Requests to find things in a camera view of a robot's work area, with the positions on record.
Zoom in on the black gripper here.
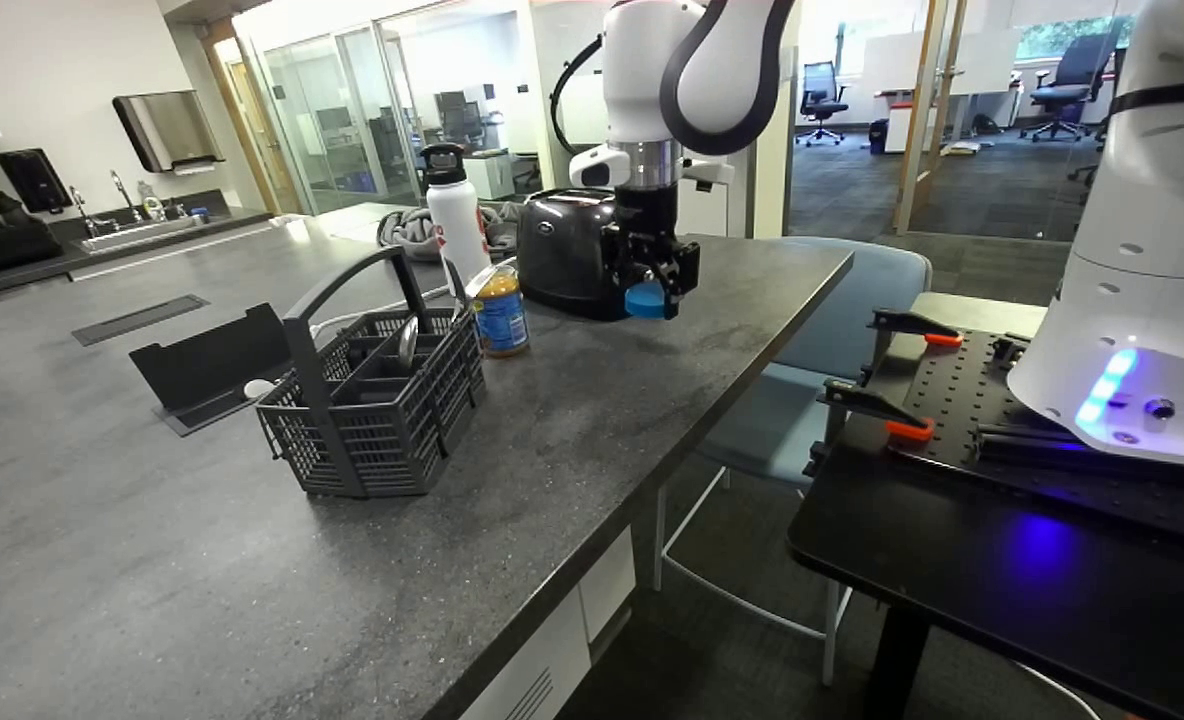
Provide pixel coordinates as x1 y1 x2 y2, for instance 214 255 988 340
609 187 698 311

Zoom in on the blue jar lid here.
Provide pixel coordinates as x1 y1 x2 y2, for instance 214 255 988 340
625 285 676 321

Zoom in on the small jar blue label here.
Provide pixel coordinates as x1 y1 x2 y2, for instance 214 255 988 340
467 264 527 355

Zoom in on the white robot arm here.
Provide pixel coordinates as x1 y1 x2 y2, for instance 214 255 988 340
566 0 1184 466

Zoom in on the black toaster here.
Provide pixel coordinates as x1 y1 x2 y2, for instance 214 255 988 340
517 187 629 321

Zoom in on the light blue chair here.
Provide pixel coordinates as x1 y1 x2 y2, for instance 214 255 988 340
657 235 932 684

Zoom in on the black cutlery basket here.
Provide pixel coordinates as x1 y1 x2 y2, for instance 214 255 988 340
255 249 488 502

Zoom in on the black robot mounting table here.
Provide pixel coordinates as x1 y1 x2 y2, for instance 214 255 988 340
789 334 1184 720

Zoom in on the black office chair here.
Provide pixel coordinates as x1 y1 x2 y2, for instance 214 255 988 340
1036 31 1114 136

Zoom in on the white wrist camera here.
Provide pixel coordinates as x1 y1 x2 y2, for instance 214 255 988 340
566 146 633 187

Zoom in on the orange handled clamp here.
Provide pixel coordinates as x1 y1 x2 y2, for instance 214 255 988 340
822 386 934 446
867 311 962 354

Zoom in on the wall paper towel dispenser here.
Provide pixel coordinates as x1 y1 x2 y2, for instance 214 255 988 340
112 93 218 173

